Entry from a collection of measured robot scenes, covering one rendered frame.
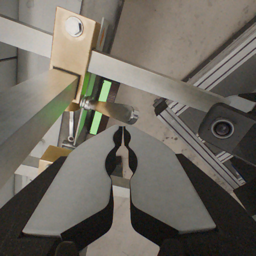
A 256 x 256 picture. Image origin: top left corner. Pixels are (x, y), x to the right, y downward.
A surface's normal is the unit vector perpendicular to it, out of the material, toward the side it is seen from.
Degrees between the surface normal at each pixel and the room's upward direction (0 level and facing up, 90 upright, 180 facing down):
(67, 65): 0
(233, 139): 30
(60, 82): 90
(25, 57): 0
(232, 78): 0
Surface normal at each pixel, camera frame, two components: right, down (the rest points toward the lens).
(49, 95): 0.33, -0.83
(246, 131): -0.46, 0.27
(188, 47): 0.02, 0.49
